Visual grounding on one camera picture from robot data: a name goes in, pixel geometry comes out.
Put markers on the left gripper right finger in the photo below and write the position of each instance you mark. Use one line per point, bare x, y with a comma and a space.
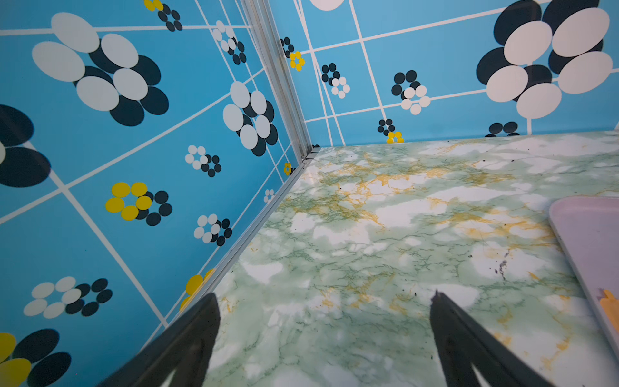
465, 349

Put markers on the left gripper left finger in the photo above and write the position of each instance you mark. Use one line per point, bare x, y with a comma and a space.
180, 354

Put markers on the pile of candies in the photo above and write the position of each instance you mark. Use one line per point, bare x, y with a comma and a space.
609, 306

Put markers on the lilac plastic tray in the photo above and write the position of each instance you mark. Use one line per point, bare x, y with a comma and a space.
587, 230

